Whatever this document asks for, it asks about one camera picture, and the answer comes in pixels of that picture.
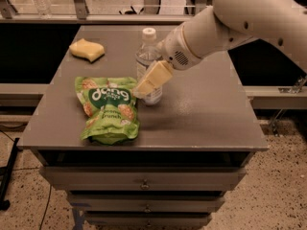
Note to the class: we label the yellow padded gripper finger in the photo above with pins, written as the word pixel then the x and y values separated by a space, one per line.
pixel 158 73

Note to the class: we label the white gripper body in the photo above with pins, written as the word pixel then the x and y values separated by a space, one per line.
pixel 174 51

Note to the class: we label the clear blue-label water bottle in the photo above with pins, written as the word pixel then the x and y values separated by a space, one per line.
pixel 144 56

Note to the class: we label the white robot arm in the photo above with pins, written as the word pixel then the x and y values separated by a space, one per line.
pixel 224 25

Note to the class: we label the green rice chip bag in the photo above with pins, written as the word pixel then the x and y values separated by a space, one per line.
pixel 110 108

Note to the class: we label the yellow sponge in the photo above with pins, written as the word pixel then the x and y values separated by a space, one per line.
pixel 86 49

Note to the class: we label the grey drawer cabinet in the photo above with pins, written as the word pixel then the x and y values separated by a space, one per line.
pixel 204 119

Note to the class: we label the top grey drawer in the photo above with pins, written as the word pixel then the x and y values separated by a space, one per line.
pixel 143 179

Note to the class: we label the grey drawer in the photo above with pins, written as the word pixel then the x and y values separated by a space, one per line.
pixel 143 179
pixel 147 220
pixel 147 203

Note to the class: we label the middle grey drawer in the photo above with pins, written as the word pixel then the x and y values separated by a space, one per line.
pixel 147 203

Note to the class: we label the bottom grey drawer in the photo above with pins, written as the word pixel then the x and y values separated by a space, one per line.
pixel 147 220

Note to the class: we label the black stand on floor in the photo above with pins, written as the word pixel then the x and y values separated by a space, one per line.
pixel 5 175

